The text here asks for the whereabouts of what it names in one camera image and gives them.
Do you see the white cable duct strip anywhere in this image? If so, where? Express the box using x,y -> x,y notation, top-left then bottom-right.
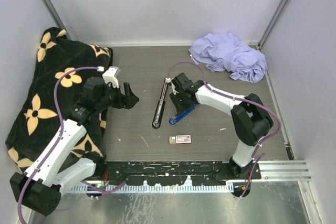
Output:
70,184 -> 234,194

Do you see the black stapler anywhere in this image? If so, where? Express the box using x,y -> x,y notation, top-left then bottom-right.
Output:
152,78 -> 171,129

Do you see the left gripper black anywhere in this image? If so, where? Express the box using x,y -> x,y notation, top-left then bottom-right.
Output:
96,80 -> 139,111

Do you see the purple cable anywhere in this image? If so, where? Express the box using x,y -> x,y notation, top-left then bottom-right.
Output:
17,66 -> 127,223
165,62 -> 281,198

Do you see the red white staple box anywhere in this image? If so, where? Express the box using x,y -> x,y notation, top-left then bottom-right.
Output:
169,135 -> 192,145

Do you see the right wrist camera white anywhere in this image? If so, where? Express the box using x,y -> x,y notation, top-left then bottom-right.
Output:
165,77 -> 178,95

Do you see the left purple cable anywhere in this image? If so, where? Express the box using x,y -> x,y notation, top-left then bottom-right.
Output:
17,66 -> 127,223

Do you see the lavender crumpled cloth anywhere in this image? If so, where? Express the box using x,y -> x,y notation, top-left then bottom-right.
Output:
189,33 -> 267,83

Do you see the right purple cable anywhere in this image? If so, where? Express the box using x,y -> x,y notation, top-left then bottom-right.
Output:
165,62 -> 281,198

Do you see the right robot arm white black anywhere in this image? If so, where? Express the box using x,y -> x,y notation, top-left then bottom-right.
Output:
169,73 -> 274,179

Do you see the blue stapler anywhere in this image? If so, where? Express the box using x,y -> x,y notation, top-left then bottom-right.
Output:
169,105 -> 197,125

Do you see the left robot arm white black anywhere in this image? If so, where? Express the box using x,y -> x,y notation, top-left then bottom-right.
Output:
10,77 -> 140,216

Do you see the black floral blanket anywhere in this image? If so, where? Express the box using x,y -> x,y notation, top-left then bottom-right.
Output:
5,27 -> 113,173

